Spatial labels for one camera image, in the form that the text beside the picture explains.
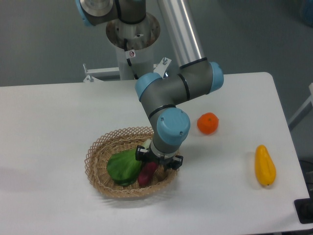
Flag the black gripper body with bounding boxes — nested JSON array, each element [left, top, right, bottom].
[[145, 150, 174, 168]]

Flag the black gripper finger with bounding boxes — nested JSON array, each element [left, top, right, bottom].
[[165, 155, 183, 170], [135, 145, 149, 162]]

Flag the purple sweet potato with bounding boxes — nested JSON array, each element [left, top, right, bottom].
[[137, 162, 158, 186]]

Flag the woven wicker basket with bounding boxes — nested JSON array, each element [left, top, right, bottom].
[[85, 127, 178, 198]]

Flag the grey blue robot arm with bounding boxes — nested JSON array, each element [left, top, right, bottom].
[[76, 0, 224, 170]]

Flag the green bok choy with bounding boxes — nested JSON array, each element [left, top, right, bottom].
[[107, 148, 143, 187]]

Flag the orange tangerine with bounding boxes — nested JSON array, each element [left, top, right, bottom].
[[197, 113, 219, 135]]

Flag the yellow pepper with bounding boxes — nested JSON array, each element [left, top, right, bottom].
[[255, 145, 276, 186]]

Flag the black box at table edge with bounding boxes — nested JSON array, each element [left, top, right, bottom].
[[294, 198, 313, 224]]

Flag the blue object top right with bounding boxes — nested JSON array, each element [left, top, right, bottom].
[[300, 0, 313, 27]]

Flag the white metal base frame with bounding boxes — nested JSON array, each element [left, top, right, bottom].
[[83, 57, 172, 82]]

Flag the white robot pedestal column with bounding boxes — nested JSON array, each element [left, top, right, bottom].
[[106, 13, 160, 80]]

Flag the black cable on pedestal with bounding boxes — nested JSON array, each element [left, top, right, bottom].
[[123, 38, 140, 80]]

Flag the white frame at right edge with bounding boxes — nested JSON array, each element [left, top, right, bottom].
[[287, 83, 313, 131]]

